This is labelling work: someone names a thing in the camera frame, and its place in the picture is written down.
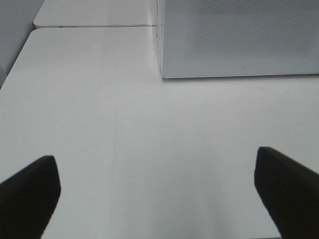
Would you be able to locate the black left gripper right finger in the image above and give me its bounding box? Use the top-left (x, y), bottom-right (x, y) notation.
top-left (254, 147), bottom-right (319, 239)

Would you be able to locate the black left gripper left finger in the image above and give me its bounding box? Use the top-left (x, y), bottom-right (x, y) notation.
top-left (0, 155), bottom-right (61, 239)

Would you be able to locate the white microwave door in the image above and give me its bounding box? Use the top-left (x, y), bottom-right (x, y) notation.
top-left (162, 0), bottom-right (319, 78)

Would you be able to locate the white microwave oven body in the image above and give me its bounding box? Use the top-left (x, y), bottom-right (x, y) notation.
top-left (156, 0), bottom-right (165, 76)

